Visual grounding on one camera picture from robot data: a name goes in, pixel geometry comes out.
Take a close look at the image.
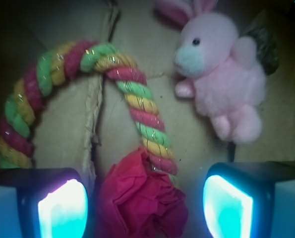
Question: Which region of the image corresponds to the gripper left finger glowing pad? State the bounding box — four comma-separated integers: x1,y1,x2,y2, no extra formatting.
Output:
0,168,88,238

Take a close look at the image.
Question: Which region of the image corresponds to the brown paper bag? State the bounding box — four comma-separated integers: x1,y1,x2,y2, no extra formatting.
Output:
0,0,295,238

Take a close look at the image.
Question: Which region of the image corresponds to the multicolour twisted rope toy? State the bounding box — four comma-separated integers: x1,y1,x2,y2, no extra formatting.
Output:
0,41,177,183

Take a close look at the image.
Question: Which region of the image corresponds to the red paper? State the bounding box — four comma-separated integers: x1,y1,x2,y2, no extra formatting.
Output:
97,147,188,238

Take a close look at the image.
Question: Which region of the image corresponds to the pink plush bunny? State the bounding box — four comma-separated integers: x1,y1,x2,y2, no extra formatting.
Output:
155,0,266,144

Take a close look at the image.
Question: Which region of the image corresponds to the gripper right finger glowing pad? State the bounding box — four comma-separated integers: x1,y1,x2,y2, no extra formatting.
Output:
203,162,295,238

